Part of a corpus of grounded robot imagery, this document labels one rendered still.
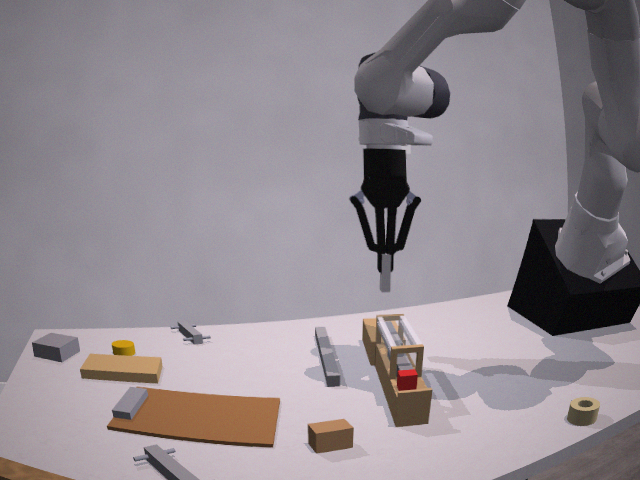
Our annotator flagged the red cube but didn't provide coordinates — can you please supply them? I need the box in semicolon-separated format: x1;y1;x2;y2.
397;369;418;391

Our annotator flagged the yellow short cylinder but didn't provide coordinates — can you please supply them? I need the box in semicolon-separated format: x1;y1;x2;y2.
112;340;135;356

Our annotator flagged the beige roll of masking tape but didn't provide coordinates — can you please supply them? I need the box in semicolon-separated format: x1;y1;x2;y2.
567;397;600;426

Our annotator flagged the small brown wooden block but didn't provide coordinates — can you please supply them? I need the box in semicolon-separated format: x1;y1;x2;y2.
308;419;354;454

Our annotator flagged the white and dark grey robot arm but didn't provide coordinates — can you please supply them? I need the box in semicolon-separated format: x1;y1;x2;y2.
354;0;640;284

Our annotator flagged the tan rectangular block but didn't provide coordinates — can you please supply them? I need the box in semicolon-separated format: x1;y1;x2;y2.
80;354;163;384

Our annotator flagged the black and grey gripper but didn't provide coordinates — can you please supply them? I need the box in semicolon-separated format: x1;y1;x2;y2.
349;149;421;292

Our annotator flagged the brown flat board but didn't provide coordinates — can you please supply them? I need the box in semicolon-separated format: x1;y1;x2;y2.
107;387;280;448

